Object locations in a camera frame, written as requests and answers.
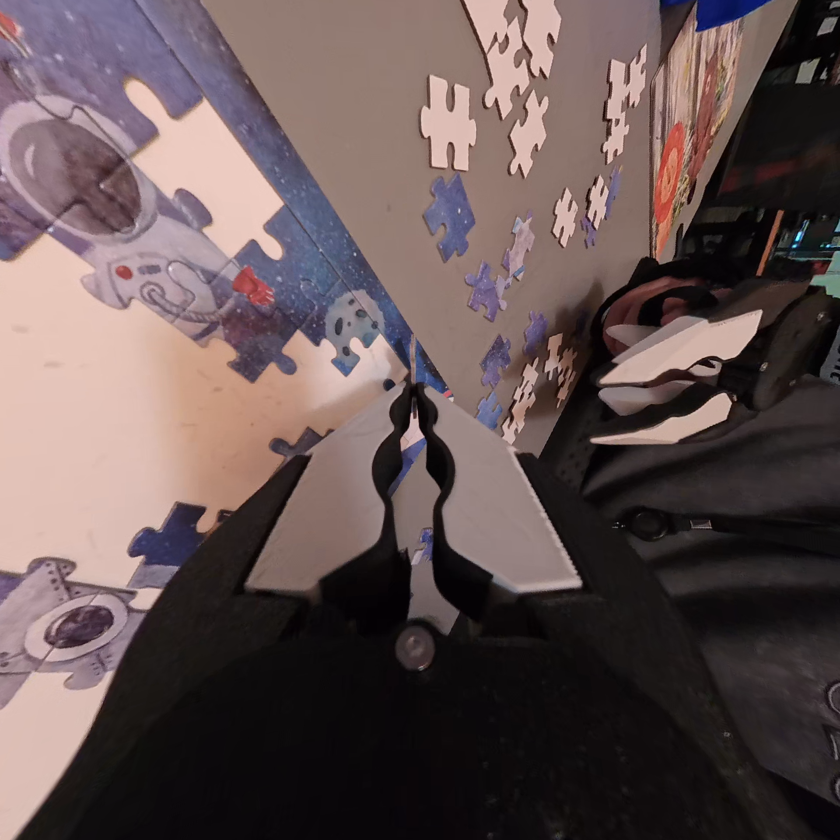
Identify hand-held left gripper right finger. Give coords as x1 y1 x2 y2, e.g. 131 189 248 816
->
413 382 584 623

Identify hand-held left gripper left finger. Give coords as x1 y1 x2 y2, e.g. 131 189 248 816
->
243 381 414 623

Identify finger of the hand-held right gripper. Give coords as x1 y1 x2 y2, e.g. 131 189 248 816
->
589 391 736 447
592 310 765 389

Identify star print puzzle piece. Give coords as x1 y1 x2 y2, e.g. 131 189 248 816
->
126 500 231 592

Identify dark blue puzzle piece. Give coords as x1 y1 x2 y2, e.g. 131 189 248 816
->
402 336 426 463

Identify space puzzle board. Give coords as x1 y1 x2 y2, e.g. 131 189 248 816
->
0 0 460 840

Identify joined satellite puzzle pieces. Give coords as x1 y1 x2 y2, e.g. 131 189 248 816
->
0 556 151 711

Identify person's right hand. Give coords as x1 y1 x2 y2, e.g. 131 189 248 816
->
610 272 713 329

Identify black dotted mat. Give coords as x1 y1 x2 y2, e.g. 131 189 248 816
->
538 390 595 490

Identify printed puzzle box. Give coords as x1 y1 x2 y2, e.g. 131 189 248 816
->
650 7 746 260

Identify pile of loose puzzle pieces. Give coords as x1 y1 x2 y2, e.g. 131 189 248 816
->
420 0 651 447

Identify blue plastic bin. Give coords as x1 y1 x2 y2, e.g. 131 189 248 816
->
659 0 798 32

